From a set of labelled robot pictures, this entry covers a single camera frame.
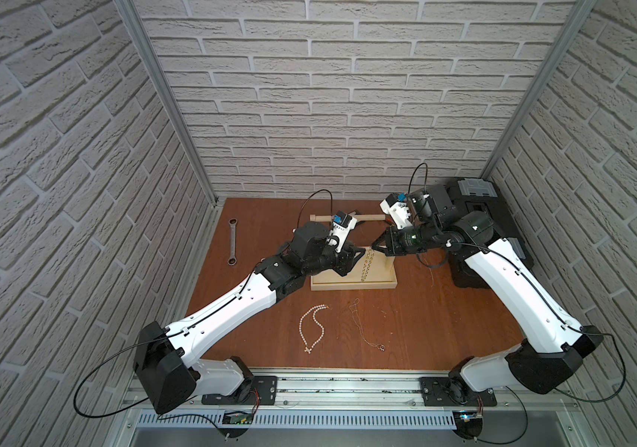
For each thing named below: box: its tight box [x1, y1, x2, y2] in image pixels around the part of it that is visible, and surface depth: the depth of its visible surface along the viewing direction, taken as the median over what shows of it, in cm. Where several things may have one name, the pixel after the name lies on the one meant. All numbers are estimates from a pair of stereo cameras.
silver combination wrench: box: [227, 217, 239, 267], surface depth 107 cm
